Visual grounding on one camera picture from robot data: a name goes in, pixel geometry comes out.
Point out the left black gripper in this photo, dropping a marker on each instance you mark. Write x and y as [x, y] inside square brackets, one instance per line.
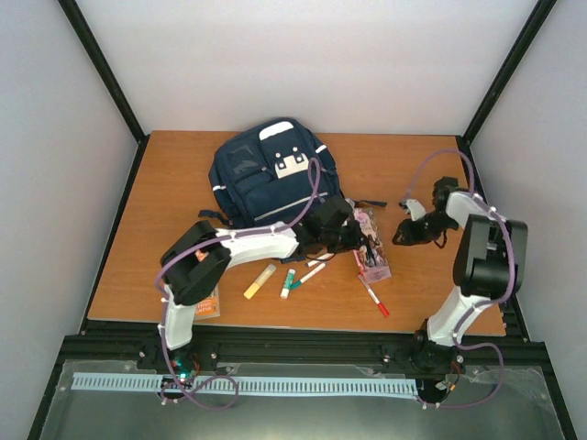
[357, 241]

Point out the navy blue backpack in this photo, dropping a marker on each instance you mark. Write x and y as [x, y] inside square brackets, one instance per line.
[260, 176]

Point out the frame post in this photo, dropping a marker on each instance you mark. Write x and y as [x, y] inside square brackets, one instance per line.
[536, 19]
[91, 46]

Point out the green cap marker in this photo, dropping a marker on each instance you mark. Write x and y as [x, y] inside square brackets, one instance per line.
[317, 268]

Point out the yellow highlighter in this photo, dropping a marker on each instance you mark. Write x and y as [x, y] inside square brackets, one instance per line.
[259, 281]

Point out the light blue cable duct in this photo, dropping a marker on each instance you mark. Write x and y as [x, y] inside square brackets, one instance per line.
[249, 386]

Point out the right rear frame post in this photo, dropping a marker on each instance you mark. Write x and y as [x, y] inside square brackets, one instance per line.
[536, 19]

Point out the orange treehouse book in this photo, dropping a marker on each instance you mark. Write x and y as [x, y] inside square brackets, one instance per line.
[209, 307]

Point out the pink shakespeare book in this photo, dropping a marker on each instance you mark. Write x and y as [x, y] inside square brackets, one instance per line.
[370, 256]

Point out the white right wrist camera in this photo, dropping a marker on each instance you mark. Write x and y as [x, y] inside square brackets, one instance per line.
[413, 208]

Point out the black aluminium frame rail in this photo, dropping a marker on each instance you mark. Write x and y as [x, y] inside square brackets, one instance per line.
[213, 346]

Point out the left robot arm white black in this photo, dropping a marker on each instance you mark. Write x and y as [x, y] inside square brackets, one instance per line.
[194, 265]

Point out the red marker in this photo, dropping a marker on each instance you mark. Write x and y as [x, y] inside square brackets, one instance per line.
[374, 296]

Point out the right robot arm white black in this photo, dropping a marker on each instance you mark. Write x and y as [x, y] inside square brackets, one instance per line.
[488, 267]

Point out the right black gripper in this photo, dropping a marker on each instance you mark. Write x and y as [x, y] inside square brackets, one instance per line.
[411, 235]

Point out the metal front plate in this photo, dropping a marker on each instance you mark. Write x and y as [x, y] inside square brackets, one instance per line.
[488, 403]

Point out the purple cap marker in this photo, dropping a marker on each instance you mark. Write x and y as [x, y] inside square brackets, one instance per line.
[323, 258]

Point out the green white glue stick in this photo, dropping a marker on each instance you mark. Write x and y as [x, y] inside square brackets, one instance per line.
[289, 279]

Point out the left rear frame post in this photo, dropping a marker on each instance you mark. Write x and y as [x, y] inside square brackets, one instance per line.
[91, 46]

